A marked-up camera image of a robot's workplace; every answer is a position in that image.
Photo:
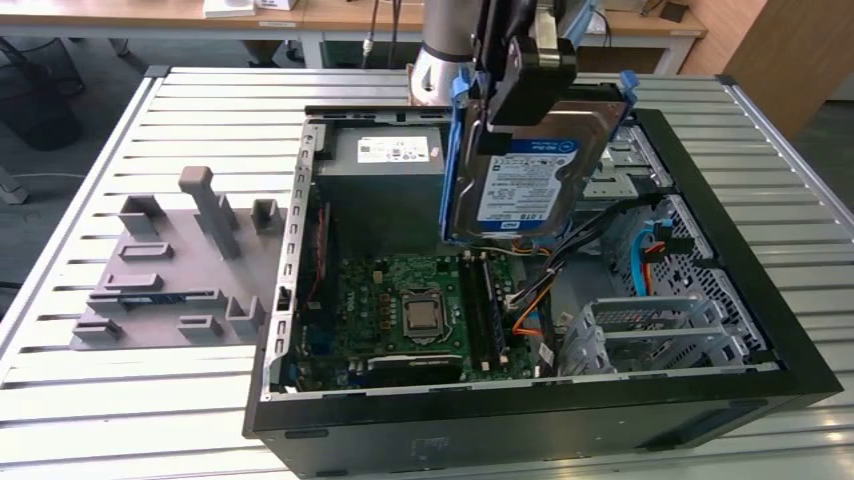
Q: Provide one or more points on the green motherboard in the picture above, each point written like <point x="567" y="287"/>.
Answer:
<point x="363" y="300"/>

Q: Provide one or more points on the white box with print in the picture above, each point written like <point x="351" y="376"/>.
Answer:
<point x="274" y="4"/>

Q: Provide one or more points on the RAM stick with blue label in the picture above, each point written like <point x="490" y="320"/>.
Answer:
<point x="160" y="300"/>

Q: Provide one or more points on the grey power supply unit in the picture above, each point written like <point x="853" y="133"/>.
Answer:
<point x="381" y="210"/>

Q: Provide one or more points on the dark brown box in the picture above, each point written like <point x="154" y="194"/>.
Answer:
<point x="674" y="11"/>

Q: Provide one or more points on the white stand foot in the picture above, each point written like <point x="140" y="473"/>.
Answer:
<point x="12" y="192"/>

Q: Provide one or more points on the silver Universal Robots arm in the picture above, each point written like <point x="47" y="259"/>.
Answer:
<point x="443" y="30"/>

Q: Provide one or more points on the metal disk bay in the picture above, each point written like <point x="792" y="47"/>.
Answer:
<point x="641" y="302"/>

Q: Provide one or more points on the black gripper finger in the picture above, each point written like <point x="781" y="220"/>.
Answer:
<point x="534" y="85"/>
<point x="482" y="65"/>

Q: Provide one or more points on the black graphics card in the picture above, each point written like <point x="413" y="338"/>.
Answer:
<point x="414" y="370"/>

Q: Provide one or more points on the metal optical drive cage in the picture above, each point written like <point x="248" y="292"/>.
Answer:
<point x="627" y="187"/>

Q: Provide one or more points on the hard disk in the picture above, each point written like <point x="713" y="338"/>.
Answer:
<point x="527" y="190"/>

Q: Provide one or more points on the grey parts rack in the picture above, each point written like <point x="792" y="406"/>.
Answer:
<point x="174" y="280"/>

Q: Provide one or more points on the black mesh wastebasket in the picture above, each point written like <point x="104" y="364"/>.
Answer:
<point x="40" y="90"/>

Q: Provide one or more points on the plain white box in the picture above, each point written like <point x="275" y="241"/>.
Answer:
<point x="230" y="9"/>

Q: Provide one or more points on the black open PC case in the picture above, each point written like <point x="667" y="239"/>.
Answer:
<point x="467" y="430"/>

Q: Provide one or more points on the long wooden desk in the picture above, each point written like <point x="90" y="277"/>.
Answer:
<point x="167" y="20"/>

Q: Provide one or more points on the black RAM slot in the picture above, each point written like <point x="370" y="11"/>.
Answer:
<point x="485" y="300"/>
<point x="473" y="310"/>

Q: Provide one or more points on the silver CPU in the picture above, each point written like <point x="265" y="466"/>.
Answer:
<point x="423" y="316"/>

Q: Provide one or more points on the wooden cabinet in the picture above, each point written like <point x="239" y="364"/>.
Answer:
<point x="788" y="50"/>

